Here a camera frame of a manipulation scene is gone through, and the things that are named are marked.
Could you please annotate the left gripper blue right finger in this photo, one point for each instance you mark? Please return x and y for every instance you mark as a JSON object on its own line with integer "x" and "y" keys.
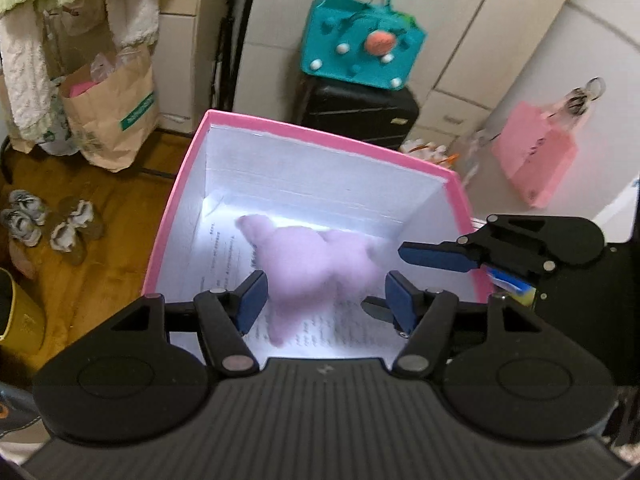
{"x": 424, "y": 317}

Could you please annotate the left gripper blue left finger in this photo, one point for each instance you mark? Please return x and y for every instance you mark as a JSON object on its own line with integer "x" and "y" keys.
{"x": 225, "y": 317}

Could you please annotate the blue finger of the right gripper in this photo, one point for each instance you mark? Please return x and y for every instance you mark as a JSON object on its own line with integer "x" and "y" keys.
{"x": 448, "y": 256}

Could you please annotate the purple plush toy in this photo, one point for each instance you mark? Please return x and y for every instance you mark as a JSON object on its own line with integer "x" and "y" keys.
{"x": 308, "y": 271}

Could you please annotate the blue wet wipes pack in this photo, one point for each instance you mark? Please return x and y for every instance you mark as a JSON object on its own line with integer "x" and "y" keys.
{"x": 514, "y": 287}

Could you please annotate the pink cardboard box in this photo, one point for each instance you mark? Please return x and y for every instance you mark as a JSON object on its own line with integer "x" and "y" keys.
{"x": 239, "y": 165}

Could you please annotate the pink paper bag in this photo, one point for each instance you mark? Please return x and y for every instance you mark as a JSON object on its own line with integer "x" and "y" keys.
{"x": 535, "y": 148}

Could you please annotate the black suitcase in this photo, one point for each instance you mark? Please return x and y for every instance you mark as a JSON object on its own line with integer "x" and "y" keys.
{"x": 375, "y": 116}

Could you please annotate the brown paper bag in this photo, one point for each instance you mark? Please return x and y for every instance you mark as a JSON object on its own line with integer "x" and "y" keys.
{"x": 111, "y": 107}

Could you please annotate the fluffy slippers pair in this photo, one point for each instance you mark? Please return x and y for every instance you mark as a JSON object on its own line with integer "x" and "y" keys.
{"x": 65, "y": 229}

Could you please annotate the beige wardrobe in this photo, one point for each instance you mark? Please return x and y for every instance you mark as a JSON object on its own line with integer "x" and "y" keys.
{"x": 457, "y": 57}

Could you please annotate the teal felt handbag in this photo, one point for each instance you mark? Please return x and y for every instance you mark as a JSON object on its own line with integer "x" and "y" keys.
{"x": 360, "y": 42}

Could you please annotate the cream fluffy cardigan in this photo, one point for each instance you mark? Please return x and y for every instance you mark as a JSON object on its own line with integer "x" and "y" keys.
{"x": 44, "y": 39}

